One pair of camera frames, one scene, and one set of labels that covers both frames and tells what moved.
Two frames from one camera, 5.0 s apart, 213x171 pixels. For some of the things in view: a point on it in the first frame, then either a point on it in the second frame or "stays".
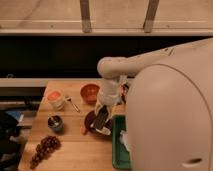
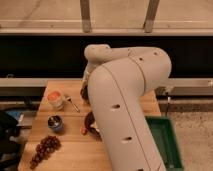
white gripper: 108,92 -> 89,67
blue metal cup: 55,123 stays
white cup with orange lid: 56,99 stays
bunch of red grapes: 46,146 stays
